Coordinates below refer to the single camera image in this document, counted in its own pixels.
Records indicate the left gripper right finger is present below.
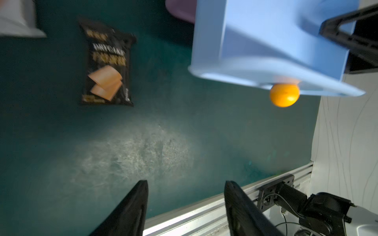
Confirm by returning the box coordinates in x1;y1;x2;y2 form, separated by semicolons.
224;181;282;236

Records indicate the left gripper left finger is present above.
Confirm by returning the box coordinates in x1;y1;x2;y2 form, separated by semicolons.
90;180;149;236

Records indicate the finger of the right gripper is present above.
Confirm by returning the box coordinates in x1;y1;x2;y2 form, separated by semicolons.
320;4;378;74

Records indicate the blue drawer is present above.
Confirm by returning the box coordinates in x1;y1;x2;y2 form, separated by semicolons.
189;1;364;97

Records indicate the black drycake packet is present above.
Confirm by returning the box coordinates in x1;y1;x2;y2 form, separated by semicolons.
78;18;137;106

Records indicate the purple bottom drawer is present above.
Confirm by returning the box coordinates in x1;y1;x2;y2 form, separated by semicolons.
165;0;197;24

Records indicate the white cookie packet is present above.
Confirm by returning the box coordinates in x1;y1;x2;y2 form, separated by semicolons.
1;0;46;38

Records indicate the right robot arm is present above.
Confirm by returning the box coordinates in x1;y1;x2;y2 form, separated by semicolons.
293;5;378;236

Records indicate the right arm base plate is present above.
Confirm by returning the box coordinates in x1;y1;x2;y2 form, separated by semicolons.
257;174;294;212

